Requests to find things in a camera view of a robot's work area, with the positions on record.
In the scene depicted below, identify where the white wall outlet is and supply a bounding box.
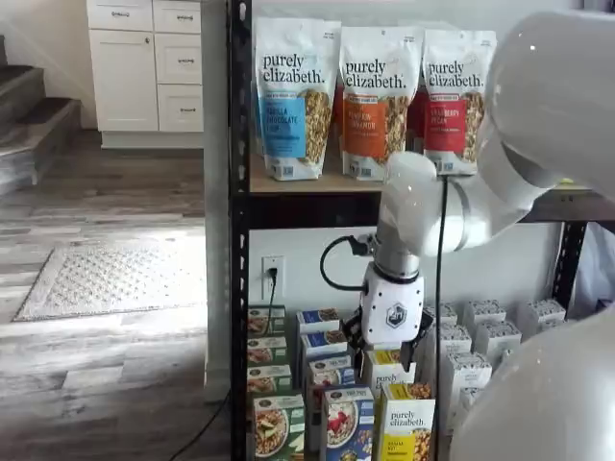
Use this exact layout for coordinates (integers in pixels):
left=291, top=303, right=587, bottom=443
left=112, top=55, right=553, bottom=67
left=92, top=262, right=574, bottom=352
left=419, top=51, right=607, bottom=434
left=261, top=255, right=285, bottom=300

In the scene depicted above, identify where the dark wooden staircase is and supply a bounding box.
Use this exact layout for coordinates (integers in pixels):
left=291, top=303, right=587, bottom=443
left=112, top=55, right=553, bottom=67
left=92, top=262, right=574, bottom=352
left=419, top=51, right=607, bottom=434
left=0, top=33, right=82, bottom=196

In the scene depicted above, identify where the green apple cinnamon oatmeal box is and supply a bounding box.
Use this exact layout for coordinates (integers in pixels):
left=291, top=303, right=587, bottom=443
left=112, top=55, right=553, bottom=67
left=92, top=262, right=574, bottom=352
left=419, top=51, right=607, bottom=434
left=247, top=364, right=293, bottom=398
left=247, top=335, right=288, bottom=369
left=253, top=394, right=307, bottom=461
left=247, top=304, right=287, bottom=338

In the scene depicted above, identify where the yellow purely elizabeth box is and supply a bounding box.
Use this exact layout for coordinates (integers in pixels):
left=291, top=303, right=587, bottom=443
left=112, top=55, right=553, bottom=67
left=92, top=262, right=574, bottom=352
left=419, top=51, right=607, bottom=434
left=362, top=349, right=417, bottom=393
left=373, top=382, right=437, bottom=461

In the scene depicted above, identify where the black floor cable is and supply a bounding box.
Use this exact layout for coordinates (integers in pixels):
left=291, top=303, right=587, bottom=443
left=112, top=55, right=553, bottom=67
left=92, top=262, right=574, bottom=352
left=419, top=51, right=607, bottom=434
left=167, top=388, right=233, bottom=461

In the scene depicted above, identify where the black looped gripper cable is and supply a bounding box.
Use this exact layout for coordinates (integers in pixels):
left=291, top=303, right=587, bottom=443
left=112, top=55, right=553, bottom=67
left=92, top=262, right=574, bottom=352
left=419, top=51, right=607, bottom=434
left=320, top=233, right=379, bottom=292

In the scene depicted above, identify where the granola bag blue label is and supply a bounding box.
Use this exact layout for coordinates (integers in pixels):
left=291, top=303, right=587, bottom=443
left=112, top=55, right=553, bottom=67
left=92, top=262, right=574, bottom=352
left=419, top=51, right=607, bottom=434
left=254, top=16, right=343, bottom=182

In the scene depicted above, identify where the white patterned top box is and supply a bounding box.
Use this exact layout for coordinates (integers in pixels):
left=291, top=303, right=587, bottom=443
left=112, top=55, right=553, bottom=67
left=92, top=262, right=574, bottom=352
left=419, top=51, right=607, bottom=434
left=451, top=385, right=487, bottom=433
left=439, top=352, right=493, bottom=433
left=516, top=300, right=567, bottom=337
left=475, top=320, right=523, bottom=367
left=463, top=300, right=507, bottom=328
left=434, top=322, right=473, bottom=359
left=422, top=302, right=458, bottom=328

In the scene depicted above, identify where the black metal shelving rack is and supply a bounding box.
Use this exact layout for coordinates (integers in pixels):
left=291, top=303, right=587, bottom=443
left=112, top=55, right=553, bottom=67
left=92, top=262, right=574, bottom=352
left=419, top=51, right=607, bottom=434
left=229, top=0, right=615, bottom=461

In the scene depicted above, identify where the granola bag orange label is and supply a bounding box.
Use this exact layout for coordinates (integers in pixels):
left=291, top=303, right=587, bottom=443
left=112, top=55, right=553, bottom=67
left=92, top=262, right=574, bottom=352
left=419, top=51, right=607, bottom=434
left=339, top=26, right=427, bottom=182

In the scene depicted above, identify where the particle board shelf panel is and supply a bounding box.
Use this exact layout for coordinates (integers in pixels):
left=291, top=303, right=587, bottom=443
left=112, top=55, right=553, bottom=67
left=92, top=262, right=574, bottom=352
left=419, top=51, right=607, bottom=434
left=249, top=158, right=615, bottom=203

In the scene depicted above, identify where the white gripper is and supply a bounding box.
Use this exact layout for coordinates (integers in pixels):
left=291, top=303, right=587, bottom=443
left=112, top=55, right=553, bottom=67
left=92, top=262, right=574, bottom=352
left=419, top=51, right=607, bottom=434
left=342, top=261, right=434, bottom=374

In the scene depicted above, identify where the white kitchen cabinet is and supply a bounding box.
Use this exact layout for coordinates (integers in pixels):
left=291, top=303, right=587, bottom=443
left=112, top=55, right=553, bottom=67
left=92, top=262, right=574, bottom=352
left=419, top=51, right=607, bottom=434
left=86, top=0, right=204, bottom=150

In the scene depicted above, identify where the black plug and cord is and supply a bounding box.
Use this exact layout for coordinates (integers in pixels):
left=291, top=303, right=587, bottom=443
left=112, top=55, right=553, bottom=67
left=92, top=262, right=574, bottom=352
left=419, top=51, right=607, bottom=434
left=266, top=266, right=281, bottom=308

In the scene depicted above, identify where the blue and white oatmeal box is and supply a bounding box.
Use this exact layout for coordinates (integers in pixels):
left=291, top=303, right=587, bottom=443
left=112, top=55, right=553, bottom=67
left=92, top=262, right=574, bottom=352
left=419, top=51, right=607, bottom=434
left=300, top=329, right=350, bottom=376
left=306, top=352, right=357, bottom=452
left=296, top=308, right=345, bottom=337
left=322, top=383, right=376, bottom=461

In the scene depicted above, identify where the granola bag red label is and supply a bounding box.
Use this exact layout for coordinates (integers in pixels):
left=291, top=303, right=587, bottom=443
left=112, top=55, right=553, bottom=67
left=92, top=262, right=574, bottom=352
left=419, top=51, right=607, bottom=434
left=422, top=28, right=499, bottom=177

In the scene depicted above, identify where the long black arm cable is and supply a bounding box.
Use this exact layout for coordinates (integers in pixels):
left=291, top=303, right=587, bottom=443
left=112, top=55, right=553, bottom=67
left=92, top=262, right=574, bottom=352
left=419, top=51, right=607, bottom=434
left=433, top=175, right=452, bottom=436

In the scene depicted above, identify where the grey patterned floor rug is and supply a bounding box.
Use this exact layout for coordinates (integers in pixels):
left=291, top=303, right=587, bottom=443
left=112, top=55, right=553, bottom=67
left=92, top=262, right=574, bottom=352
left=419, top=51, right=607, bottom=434
left=12, top=242, right=208, bottom=323

